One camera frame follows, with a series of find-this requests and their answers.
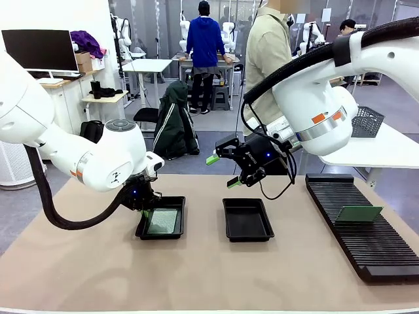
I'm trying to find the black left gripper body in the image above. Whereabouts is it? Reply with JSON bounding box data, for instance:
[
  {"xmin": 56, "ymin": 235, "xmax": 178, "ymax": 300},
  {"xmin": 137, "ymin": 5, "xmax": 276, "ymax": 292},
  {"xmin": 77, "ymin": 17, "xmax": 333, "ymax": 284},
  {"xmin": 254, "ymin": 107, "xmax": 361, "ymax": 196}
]
[{"xmin": 122, "ymin": 175, "xmax": 162, "ymax": 212}]

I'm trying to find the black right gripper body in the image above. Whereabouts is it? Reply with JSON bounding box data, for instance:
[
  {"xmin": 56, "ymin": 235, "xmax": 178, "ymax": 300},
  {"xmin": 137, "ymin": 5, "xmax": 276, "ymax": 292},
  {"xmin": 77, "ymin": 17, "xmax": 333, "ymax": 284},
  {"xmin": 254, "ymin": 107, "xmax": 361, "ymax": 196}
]
[{"xmin": 240, "ymin": 133, "xmax": 289, "ymax": 173}]

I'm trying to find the black ESD tray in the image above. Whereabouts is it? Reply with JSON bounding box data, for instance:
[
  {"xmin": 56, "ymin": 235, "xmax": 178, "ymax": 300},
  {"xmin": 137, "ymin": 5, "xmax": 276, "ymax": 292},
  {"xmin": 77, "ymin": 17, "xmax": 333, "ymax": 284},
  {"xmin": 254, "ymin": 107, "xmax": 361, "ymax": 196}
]
[
  {"xmin": 135, "ymin": 196, "xmax": 187, "ymax": 241},
  {"xmin": 222, "ymin": 198, "xmax": 275, "ymax": 243}
]

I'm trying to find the green circuit board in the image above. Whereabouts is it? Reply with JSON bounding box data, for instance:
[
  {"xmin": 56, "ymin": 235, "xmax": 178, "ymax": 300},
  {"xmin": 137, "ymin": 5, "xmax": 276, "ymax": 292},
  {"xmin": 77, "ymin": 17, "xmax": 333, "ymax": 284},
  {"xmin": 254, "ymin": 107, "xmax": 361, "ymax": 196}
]
[
  {"xmin": 333, "ymin": 205, "xmax": 384, "ymax": 225},
  {"xmin": 146, "ymin": 209, "xmax": 179, "ymax": 235}
]

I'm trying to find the grey step stool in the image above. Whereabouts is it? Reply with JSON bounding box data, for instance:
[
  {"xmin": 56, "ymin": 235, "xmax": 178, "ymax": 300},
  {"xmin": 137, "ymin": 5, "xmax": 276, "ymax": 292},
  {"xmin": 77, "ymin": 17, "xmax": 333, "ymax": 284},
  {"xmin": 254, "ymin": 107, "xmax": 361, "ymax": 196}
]
[{"xmin": 211, "ymin": 85, "xmax": 232, "ymax": 111}]

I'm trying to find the dark green striped jacket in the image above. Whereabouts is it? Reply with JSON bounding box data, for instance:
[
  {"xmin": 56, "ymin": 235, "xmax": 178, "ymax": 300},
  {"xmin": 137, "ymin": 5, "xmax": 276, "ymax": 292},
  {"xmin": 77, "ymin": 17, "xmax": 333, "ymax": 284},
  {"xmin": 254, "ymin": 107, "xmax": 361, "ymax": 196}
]
[{"xmin": 153, "ymin": 80, "xmax": 200, "ymax": 161}]

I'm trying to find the black chair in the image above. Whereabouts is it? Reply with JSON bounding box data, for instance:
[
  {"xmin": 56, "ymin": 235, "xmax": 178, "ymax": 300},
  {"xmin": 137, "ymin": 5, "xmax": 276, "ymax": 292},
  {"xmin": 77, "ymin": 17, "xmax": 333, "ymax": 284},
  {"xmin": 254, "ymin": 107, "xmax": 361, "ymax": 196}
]
[{"xmin": 132, "ymin": 107, "xmax": 161, "ymax": 133}]

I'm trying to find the black backpack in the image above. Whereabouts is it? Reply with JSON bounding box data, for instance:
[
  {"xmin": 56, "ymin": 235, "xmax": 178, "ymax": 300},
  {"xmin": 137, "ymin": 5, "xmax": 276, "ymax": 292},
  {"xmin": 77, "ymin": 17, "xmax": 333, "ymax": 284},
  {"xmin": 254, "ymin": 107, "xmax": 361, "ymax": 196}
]
[{"xmin": 79, "ymin": 120, "xmax": 106, "ymax": 145}]

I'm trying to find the wooden-top background table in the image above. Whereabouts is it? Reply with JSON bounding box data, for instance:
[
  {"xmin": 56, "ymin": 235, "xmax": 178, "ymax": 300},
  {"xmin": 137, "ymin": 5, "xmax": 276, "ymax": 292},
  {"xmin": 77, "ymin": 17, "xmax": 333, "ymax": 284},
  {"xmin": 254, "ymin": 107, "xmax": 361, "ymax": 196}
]
[{"xmin": 172, "ymin": 54, "xmax": 242, "ymax": 99}]

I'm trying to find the small wooden-top side table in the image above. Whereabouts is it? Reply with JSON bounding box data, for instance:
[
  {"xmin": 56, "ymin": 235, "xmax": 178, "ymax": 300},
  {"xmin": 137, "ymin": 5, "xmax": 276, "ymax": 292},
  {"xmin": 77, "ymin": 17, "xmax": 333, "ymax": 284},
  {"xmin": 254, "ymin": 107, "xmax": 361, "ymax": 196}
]
[{"xmin": 81, "ymin": 90, "xmax": 129, "ymax": 131}]

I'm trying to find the person in beige shirt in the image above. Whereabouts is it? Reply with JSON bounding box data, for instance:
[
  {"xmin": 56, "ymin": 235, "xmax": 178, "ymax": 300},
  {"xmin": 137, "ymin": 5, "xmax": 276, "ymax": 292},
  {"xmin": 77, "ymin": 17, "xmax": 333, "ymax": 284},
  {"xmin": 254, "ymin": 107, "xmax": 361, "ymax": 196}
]
[{"xmin": 242, "ymin": 0, "xmax": 294, "ymax": 138}]

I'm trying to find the black cloth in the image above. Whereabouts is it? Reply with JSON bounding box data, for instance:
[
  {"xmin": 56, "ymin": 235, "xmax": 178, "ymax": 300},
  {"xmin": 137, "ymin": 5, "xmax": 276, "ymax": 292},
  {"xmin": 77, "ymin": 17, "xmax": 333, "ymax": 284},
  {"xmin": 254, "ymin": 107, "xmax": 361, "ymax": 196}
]
[{"xmin": 98, "ymin": 87, "xmax": 124, "ymax": 98}]

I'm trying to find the person in blue hoodie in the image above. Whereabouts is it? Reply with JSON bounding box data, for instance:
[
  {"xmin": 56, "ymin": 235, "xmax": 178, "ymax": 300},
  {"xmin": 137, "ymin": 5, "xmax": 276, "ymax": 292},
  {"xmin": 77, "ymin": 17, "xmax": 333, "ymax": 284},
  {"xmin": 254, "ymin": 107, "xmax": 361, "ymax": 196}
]
[{"xmin": 185, "ymin": 0, "xmax": 227, "ymax": 115}]

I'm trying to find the grey mesh basket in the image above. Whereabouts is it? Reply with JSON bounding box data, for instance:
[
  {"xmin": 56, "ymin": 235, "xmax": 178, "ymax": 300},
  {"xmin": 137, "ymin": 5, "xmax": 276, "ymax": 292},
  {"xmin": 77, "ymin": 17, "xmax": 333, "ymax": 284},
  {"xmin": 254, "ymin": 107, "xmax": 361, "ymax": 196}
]
[{"xmin": 350, "ymin": 106, "xmax": 386, "ymax": 138}]

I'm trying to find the large white side table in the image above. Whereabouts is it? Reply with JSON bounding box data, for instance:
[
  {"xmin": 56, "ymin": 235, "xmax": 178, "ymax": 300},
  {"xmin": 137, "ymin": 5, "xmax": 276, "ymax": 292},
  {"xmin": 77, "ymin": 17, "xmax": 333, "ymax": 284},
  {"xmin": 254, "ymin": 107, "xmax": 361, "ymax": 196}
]
[{"xmin": 319, "ymin": 122, "xmax": 419, "ymax": 189}]

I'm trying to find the white background table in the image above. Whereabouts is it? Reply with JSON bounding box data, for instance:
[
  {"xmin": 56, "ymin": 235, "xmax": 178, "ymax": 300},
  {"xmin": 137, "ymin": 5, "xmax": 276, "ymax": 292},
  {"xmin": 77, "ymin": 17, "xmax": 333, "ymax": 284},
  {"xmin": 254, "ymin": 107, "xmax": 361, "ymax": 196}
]
[{"xmin": 121, "ymin": 58, "xmax": 173, "ymax": 109}]

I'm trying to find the white cabinet with wooden top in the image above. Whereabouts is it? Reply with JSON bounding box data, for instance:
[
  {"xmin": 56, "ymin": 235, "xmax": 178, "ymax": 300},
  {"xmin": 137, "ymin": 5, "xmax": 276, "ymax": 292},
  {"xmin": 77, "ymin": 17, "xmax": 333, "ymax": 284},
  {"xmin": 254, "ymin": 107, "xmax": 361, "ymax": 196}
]
[{"xmin": 39, "ymin": 70, "xmax": 96, "ymax": 131}]

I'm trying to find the black tripod stand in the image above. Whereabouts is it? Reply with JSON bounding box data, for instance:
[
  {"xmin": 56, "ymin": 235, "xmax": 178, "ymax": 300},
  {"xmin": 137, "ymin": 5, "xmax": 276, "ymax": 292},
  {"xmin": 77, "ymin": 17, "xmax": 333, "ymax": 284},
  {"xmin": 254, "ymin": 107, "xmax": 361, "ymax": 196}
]
[{"xmin": 110, "ymin": 13, "xmax": 126, "ymax": 79}]

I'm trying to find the cardboard box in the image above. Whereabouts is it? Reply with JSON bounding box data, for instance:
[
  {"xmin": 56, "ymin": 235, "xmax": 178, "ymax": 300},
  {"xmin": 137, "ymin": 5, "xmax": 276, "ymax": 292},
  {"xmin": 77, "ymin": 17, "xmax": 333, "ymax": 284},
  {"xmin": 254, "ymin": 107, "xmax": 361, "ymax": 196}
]
[{"xmin": 75, "ymin": 52, "xmax": 94, "ymax": 73}]

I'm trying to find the black slotted board rack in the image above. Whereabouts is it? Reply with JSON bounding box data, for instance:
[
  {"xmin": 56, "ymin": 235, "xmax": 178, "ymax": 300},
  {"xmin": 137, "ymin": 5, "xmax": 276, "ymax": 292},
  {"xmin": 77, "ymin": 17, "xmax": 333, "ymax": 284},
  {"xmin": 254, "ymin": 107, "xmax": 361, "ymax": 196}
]
[{"xmin": 304, "ymin": 173, "xmax": 419, "ymax": 285}]

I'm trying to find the person in purple hoodie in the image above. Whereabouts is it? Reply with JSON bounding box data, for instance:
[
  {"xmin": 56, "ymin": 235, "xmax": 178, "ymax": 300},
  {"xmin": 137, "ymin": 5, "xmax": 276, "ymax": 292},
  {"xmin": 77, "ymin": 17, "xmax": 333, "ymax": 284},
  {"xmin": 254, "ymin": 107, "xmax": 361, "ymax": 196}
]
[{"xmin": 339, "ymin": 18, "xmax": 357, "ymax": 36}]

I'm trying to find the purple cloth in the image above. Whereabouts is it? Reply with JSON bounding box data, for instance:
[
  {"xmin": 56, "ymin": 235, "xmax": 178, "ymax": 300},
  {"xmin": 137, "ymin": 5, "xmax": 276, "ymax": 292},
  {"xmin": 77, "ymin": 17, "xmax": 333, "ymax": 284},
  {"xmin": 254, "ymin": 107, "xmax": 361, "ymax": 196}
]
[{"xmin": 70, "ymin": 31, "xmax": 107, "ymax": 60}]

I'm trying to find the black computer monitor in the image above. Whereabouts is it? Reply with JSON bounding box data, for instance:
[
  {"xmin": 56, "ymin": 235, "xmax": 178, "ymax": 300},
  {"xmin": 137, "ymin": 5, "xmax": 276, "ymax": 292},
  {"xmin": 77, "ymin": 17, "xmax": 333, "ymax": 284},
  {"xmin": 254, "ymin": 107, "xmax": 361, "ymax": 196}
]
[{"xmin": 1, "ymin": 29, "xmax": 79, "ymax": 73}]

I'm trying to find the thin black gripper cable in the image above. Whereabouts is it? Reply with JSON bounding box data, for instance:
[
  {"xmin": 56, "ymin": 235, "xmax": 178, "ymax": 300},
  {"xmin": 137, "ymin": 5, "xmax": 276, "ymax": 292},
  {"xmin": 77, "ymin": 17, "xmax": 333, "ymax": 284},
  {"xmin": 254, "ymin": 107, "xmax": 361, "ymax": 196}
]
[{"xmin": 240, "ymin": 97, "xmax": 298, "ymax": 201}]

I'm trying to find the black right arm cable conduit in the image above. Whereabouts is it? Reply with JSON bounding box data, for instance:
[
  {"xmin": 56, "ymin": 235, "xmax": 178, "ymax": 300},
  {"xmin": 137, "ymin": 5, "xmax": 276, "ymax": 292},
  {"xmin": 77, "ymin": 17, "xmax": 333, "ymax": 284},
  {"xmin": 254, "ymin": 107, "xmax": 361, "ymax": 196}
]
[{"xmin": 242, "ymin": 16, "xmax": 419, "ymax": 105}]

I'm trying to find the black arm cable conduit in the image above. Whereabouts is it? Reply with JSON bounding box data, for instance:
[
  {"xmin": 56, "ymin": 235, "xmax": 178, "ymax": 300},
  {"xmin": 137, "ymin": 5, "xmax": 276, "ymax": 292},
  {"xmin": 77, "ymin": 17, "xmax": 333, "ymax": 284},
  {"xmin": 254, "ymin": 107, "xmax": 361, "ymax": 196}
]
[
  {"xmin": 242, "ymin": 16, "xmax": 419, "ymax": 105},
  {"xmin": 24, "ymin": 143, "xmax": 138, "ymax": 232}
]

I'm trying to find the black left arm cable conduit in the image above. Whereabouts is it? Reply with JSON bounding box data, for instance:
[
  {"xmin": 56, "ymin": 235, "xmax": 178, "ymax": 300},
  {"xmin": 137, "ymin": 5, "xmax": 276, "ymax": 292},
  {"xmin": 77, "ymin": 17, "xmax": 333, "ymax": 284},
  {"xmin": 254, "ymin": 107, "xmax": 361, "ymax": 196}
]
[{"xmin": 24, "ymin": 143, "xmax": 138, "ymax": 232}]

